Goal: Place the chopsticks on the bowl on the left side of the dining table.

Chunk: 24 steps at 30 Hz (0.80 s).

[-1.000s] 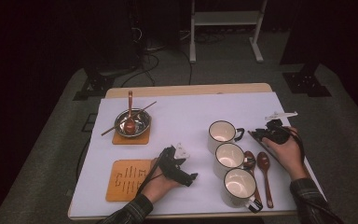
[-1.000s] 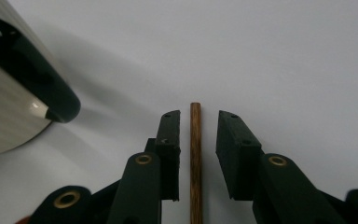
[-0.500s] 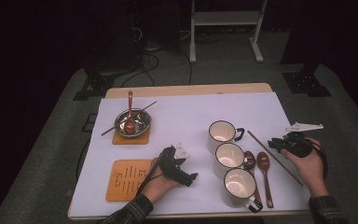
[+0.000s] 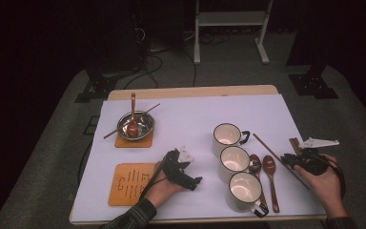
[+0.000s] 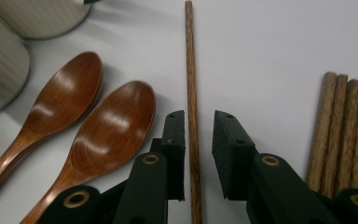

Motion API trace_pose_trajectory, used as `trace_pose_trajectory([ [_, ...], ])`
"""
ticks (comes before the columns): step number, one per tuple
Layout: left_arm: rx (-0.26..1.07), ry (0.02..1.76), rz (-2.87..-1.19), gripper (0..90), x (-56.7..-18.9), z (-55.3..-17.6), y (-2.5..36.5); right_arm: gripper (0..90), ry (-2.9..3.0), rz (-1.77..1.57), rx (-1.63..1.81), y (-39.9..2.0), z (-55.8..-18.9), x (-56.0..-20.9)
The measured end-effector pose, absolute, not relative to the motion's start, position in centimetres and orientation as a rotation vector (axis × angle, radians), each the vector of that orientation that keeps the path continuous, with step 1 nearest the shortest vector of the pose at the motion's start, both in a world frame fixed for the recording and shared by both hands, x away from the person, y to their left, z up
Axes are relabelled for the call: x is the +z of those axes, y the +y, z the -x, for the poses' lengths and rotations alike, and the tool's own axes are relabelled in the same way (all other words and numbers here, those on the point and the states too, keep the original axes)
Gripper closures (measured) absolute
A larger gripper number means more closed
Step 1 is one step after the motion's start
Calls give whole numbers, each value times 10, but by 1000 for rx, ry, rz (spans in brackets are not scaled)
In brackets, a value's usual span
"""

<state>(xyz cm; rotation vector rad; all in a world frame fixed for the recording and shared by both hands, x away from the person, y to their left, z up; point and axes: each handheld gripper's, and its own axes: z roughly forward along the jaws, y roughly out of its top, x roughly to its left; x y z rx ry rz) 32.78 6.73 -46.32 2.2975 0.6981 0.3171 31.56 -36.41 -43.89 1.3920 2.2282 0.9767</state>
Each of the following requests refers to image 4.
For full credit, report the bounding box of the black stand base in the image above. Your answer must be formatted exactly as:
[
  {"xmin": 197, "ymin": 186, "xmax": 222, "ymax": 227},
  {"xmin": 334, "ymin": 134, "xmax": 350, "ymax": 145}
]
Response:
[
  {"xmin": 74, "ymin": 71, "xmax": 118, "ymax": 103},
  {"xmin": 288, "ymin": 63, "xmax": 340, "ymax": 100}
]

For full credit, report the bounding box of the brown wooden spoon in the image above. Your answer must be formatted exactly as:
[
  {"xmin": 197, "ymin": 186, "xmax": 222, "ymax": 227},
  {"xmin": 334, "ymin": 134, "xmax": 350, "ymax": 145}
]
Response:
[
  {"xmin": 127, "ymin": 93, "xmax": 140, "ymax": 138},
  {"xmin": 248, "ymin": 154, "xmax": 269, "ymax": 210},
  {"xmin": 262, "ymin": 155, "xmax": 281, "ymax": 214}
]

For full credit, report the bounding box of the carved wooden coaster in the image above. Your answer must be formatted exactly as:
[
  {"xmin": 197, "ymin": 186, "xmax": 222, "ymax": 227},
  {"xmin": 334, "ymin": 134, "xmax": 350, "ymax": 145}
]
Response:
[
  {"xmin": 113, "ymin": 127, "xmax": 155, "ymax": 149},
  {"xmin": 108, "ymin": 162, "xmax": 159, "ymax": 207}
]

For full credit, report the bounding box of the dark floor plate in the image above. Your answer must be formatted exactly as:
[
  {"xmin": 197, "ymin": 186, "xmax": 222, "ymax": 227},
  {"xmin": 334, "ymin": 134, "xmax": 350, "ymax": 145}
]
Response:
[{"xmin": 84, "ymin": 115, "xmax": 100, "ymax": 136}]

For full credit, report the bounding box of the white metal stand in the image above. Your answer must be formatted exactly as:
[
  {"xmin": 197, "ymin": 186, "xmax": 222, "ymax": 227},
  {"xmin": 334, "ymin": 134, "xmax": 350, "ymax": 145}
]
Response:
[{"xmin": 193, "ymin": 0, "xmax": 275, "ymax": 66}]

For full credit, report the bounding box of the shiny steel bowl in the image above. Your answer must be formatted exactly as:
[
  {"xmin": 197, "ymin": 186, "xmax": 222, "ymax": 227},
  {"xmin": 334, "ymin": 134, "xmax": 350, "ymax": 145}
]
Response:
[{"xmin": 116, "ymin": 110, "xmax": 155, "ymax": 141}]

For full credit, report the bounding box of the white table sheet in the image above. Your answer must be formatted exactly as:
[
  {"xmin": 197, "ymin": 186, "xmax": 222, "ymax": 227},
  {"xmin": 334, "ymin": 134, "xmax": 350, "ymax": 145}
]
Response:
[{"xmin": 71, "ymin": 94, "xmax": 337, "ymax": 222}]

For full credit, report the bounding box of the person's right hand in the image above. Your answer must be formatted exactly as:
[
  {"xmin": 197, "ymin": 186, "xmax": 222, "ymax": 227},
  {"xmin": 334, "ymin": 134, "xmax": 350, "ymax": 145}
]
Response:
[{"xmin": 294, "ymin": 154, "xmax": 349, "ymax": 220}]

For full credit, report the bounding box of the white cup black rim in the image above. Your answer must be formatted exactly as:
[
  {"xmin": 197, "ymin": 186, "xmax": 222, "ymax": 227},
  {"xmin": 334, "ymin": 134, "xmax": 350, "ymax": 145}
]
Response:
[
  {"xmin": 227, "ymin": 171, "xmax": 270, "ymax": 219},
  {"xmin": 212, "ymin": 122, "xmax": 252, "ymax": 158},
  {"xmin": 218, "ymin": 145, "xmax": 252, "ymax": 184}
]

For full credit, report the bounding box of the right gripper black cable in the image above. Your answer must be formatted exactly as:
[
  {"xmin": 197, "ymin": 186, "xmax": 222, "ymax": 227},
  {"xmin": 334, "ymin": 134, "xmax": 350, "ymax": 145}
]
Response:
[{"xmin": 323, "ymin": 155, "xmax": 347, "ymax": 198}]

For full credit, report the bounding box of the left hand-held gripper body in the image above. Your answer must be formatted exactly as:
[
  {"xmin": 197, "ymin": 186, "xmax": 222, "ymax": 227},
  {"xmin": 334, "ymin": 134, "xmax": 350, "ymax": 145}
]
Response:
[{"xmin": 160, "ymin": 145, "xmax": 195, "ymax": 188}]

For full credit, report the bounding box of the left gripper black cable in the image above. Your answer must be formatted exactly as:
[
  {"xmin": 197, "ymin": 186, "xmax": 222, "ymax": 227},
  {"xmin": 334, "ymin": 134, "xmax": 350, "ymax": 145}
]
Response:
[{"xmin": 137, "ymin": 152, "xmax": 170, "ymax": 202}]

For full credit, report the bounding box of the black floor cable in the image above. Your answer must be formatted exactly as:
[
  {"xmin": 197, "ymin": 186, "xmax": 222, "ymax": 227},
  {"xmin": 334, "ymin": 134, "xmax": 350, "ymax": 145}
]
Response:
[
  {"xmin": 184, "ymin": 51, "xmax": 198, "ymax": 88},
  {"xmin": 77, "ymin": 141, "xmax": 93, "ymax": 185},
  {"xmin": 123, "ymin": 53, "xmax": 164, "ymax": 90}
]

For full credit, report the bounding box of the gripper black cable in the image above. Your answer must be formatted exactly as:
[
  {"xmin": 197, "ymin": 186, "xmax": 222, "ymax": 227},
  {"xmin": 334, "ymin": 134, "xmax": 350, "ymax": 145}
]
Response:
[
  {"xmin": 323, "ymin": 155, "xmax": 347, "ymax": 198},
  {"xmin": 137, "ymin": 152, "xmax": 170, "ymax": 202}
]

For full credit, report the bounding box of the person's left hand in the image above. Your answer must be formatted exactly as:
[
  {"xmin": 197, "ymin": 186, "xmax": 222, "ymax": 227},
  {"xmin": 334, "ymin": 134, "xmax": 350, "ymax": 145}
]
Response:
[{"xmin": 144, "ymin": 162, "xmax": 188, "ymax": 210}]

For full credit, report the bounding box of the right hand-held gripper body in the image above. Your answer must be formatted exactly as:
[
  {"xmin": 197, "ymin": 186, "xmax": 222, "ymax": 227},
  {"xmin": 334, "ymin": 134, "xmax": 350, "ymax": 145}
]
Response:
[{"xmin": 295, "ymin": 136, "xmax": 340, "ymax": 177}]

